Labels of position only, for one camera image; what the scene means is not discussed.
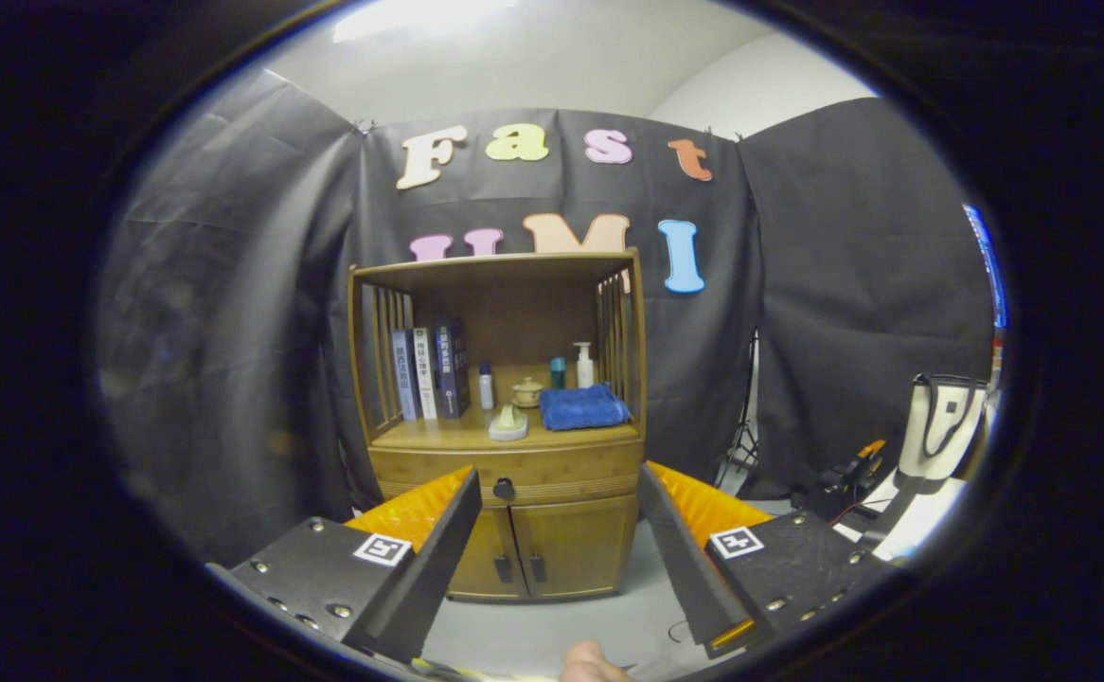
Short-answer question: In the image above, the light blue book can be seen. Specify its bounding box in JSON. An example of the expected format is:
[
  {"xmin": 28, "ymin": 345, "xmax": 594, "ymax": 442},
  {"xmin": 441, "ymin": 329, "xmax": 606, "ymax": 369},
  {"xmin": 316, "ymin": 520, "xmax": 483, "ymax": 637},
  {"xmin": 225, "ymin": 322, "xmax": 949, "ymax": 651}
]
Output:
[{"xmin": 391, "ymin": 328, "xmax": 420, "ymax": 422}]

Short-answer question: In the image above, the wooden cabinet door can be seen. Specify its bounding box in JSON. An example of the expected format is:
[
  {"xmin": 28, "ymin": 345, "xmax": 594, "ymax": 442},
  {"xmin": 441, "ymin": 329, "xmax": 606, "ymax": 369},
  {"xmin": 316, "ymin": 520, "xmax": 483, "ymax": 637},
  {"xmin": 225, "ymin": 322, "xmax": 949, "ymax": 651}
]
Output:
[
  {"xmin": 512, "ymin": 493, "xmax": 640, "ymax": 600},
  {"xmin": 446, "ymin": 507, "xmax": 529, "ymax": 601}
]

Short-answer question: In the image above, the white bag with black straps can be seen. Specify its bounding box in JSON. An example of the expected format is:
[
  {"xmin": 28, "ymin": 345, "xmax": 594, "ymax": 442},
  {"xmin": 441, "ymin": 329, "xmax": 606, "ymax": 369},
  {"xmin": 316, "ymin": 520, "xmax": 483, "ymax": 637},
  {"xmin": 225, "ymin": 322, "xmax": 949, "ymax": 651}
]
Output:
[{"xmin": 860, "ymin": 373, "xmax": 988, "ymax": 550}]

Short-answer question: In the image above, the black tripod stand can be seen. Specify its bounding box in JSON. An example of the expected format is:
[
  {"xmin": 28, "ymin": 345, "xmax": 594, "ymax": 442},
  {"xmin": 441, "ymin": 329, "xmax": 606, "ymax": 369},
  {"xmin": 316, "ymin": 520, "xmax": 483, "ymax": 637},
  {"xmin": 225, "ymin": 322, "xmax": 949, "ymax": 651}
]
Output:
[{"xmin": 715, "ymin": 330, "xmax": 763, "ymax": 494}]

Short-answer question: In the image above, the wooden cabinet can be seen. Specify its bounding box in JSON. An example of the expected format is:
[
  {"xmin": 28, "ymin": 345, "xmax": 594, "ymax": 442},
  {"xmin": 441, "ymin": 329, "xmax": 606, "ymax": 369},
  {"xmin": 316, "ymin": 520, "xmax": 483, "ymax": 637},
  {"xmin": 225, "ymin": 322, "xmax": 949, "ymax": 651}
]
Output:
[{"xmin": 347, "ymin": 248, "xmax": 648, "ymax": 604}]

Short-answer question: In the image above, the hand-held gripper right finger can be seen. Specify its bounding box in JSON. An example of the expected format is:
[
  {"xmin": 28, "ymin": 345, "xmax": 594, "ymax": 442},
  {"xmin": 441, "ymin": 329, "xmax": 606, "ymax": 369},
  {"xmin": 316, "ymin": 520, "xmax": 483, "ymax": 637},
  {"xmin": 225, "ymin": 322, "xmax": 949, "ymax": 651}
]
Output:
[{"xmin": 635, "ymin": 460, "xmax": 899, "ymax": 661}]

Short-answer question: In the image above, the wooden drawer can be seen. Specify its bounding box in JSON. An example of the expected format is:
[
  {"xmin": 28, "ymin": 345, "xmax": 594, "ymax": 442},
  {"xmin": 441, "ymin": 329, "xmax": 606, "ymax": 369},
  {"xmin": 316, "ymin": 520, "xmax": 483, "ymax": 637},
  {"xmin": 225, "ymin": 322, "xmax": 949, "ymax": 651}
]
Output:
[{"xmin": 367, "ymin": 439, "xmax": 646, "ymax": 508}]

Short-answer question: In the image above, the blue towel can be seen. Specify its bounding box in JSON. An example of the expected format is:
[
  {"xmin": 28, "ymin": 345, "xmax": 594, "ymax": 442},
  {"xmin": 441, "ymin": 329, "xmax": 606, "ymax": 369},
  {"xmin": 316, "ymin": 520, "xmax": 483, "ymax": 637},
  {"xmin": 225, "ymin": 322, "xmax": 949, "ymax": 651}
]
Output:
[{"xmin": 540, "ymin": 383, "xmax": 632, "ymax": 433}]

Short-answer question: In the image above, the white book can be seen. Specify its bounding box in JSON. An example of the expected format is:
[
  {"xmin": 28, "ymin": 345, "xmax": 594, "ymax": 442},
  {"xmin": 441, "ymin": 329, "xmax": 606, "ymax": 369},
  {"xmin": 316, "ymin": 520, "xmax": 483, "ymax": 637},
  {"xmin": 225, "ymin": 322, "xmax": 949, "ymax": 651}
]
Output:
[{"xmin": 412, "ymin": 327, "xmax": 439, "ymax": 421}]

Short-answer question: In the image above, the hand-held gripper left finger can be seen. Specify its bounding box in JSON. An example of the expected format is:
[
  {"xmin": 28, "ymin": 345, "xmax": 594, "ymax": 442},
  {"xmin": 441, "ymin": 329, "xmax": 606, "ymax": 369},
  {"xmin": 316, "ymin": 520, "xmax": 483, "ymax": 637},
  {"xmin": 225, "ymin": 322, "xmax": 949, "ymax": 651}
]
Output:
[{"xmin": 206, "ymin": 464, "xmax": 484, "ymax": 664}]

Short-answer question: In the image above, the dark blue book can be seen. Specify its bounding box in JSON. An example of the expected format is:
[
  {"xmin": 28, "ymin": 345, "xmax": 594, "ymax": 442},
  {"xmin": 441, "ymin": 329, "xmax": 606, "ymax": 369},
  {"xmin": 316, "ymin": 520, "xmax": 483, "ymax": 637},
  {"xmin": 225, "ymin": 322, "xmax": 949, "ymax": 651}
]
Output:
[{"xmin": 433, "ymin": 316, "xmax": 472, "ymax": 420}]

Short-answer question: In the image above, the wooden countertop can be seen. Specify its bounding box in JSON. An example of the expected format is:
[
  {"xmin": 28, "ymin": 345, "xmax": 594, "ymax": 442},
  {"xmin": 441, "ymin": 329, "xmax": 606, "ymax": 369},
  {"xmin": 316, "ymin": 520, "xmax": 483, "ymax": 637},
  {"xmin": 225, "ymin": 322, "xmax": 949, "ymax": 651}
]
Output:
[{"xmin": 369, "ymin": 403, "xmax": 643, "ymax": 451}]

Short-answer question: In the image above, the black and orange tool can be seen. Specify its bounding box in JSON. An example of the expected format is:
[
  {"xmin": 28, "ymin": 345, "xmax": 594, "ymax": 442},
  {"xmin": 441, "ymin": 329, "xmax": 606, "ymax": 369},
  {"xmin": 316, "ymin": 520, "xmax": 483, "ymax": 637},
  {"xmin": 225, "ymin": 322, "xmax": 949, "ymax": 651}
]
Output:
[{"xmin": 822, "ymin": 439, "xmax": 889, "ymax": 503}]

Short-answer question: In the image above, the pale green scrub brush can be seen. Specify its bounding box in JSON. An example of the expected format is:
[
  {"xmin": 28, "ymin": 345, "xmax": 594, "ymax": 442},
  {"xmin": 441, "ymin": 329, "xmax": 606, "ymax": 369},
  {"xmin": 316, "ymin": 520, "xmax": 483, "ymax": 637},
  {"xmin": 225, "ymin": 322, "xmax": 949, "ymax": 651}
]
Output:
[{"xmin": 488, "ymin": 404, "xmax": 530, "ymax": 442}]

